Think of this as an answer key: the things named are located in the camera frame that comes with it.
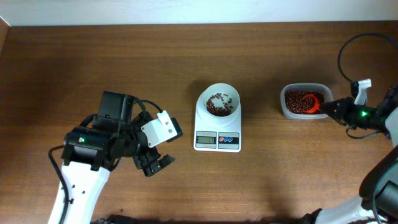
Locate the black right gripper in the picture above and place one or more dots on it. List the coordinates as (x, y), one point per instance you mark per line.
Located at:
(341, 115)

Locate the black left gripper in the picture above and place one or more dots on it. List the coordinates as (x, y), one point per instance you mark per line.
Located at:
(149, 169)

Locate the orange plastic scoop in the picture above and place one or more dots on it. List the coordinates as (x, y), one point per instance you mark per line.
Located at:
(312, 104)

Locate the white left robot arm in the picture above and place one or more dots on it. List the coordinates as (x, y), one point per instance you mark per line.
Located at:
(122, 127)

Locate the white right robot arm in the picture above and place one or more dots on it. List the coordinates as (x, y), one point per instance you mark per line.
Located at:
(376, 201)

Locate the white digital kitchen scale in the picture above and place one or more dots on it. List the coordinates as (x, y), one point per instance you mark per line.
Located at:
(217, 134)

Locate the clear plastic bean container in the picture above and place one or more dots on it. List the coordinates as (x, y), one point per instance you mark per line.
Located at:
(305, 87)

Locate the red azuki beans in container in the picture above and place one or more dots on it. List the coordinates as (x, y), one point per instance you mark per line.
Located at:
(294, 102)

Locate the red beans in bowl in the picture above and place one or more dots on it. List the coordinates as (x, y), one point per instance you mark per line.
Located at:
(220, 104)

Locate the white round bowl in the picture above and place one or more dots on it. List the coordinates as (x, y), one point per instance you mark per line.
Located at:
(219, 88)

